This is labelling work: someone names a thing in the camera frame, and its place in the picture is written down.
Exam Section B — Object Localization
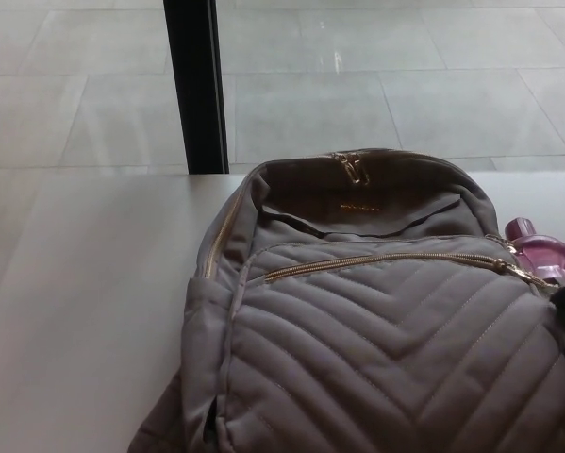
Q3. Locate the grey quilted backpack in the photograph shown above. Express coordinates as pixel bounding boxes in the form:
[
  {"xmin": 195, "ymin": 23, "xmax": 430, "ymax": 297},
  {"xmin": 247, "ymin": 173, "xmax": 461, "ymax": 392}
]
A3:
[{"xmin": 129, "ymin": 149, "xmax": 565, "ymax": 453}]

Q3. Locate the pink transparent bottle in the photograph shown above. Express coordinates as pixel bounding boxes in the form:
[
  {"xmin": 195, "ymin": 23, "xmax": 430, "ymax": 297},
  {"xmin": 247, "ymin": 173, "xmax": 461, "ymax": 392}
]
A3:
[{"xmin": 504, "ymin": 216, "xmax": 565, "ymax": 284}]

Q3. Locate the black window frame post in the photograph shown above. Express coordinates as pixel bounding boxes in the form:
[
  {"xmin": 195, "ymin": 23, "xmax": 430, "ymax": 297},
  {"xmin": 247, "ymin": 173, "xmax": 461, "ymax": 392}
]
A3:
[{"xmin": 162, "ymin": 0, "xmax": 230, "ymax": 175}]

